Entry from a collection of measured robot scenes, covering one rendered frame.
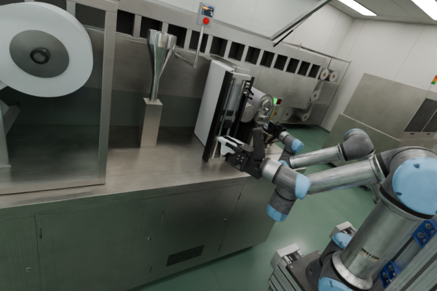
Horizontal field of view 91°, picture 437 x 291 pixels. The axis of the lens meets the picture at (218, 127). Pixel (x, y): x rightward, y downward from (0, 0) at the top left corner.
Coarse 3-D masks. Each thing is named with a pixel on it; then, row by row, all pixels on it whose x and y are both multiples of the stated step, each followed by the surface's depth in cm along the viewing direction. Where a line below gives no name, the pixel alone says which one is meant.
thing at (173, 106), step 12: (120, 96) 132; (132, 96) 136; (144, 96) 139; (168, 96) 147; (180, 96) 151; (120, 108) 136; (132, 108) 139; (168, 108) 151; (180, 108) 156; (192, 108) 160; (120, 120) 139; (132, 120) 143; (168, 120) 156; (180, 120) 160; (192, 120) 165
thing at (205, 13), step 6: (204, 6) 101; (210, 6) 102; (198, 12) 103; (204, 12) 102; (210, 12) 103; (198, 18) 103; (204, 18) 102; (210, 18) 104; (198, 24) 103; (204, 24) 104; (210, 24) 105
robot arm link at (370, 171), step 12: (384, 156) 65; (336, 168) 75; (348, 168) 72; (360, 168) 69; (372, 168) 67; (384, 168) 64; (312, 180) 78; (324, 180) 75; (336, 180) 73; (348, 180) 71; (360, 180) 69; (372, 180) 68; (312, 192) 79
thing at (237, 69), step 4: (212, 56) 145; (220, 60) 135; (224, 60) 138; (224, 64) 134; (228, 64) 128; (232, 64) 130; (236, 64) 134; (232, 68) 127; (236, 68) 120; (240, 68) 121; (244, 68) 127; (236, 72) 121; (240, 72) 122; (244, 72) 123; (248, 72) 125
